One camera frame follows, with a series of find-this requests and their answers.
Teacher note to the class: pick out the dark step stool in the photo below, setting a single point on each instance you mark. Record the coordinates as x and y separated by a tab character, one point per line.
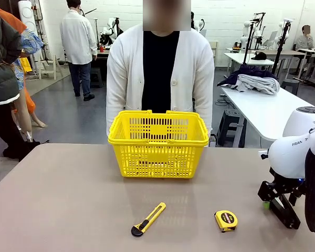
96	77

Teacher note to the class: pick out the mannequin in blue patterned shirt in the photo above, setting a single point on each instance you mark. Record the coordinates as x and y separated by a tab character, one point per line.
31	43

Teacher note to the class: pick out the black tripod stand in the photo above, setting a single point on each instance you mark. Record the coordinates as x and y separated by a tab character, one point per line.
249	39
281	50

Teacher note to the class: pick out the orange garment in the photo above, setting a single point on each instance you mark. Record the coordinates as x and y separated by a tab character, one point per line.
13	19

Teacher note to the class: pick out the person in white cardigan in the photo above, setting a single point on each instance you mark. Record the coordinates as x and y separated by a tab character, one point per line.
160	68

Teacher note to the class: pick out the yellow plastic shopping basket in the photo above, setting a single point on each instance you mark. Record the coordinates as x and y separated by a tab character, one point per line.
157	149

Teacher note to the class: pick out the yellow floor sign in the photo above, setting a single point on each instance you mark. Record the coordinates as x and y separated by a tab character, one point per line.
26	65

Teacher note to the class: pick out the person in dark green vest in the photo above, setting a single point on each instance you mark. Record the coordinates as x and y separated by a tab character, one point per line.
2	57

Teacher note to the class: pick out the grey stool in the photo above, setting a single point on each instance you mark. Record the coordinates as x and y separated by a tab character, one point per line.
290	82

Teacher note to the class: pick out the white black humanoid robot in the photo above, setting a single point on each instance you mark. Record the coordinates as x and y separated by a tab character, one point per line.
110	30

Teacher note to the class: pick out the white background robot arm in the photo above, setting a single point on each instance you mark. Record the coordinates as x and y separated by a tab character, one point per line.
281	26
245	29

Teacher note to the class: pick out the white wooden stand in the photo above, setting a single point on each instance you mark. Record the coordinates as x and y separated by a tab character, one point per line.
55	65

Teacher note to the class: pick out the dark navy crumpled cloth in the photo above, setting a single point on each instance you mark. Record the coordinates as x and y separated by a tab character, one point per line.
249	71

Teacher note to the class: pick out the person's right forearm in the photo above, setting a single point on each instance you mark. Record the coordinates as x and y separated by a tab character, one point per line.
115	105

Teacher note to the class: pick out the person's left forearm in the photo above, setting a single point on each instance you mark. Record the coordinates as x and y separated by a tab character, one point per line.
204	105

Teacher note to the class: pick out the large white table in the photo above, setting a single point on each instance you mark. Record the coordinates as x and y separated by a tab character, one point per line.
265	110

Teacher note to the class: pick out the yellow black utility knife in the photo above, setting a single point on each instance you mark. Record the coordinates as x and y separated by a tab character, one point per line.
149	219

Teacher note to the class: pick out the yellow tape measure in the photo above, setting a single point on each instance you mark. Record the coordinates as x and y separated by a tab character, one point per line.
225	220

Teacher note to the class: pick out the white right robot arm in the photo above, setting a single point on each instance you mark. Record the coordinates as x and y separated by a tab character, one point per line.
286	157

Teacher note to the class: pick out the dark background desk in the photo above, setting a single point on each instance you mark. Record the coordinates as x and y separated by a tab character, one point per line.
102	60

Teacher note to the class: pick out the black stapler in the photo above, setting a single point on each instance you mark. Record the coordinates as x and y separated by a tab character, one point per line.
286	215

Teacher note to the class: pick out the seated person in grey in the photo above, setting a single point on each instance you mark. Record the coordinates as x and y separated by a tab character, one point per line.
304	40

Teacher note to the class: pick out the black plastic stool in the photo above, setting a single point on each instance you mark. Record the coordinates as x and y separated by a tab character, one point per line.
231	123

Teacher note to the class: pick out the grey crumpled cloth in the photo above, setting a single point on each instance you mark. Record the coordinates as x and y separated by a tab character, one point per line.
260	84

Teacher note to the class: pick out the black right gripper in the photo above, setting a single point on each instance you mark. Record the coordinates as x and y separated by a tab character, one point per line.
286	185

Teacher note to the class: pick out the small white table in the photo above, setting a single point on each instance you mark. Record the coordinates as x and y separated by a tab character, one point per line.
241	57

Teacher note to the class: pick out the person in white lab coat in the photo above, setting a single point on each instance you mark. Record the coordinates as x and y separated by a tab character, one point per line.
78	36

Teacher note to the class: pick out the white tower appliance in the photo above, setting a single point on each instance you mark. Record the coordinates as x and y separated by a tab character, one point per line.
26	13

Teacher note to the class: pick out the black cap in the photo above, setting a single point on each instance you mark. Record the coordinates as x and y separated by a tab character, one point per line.
260	56

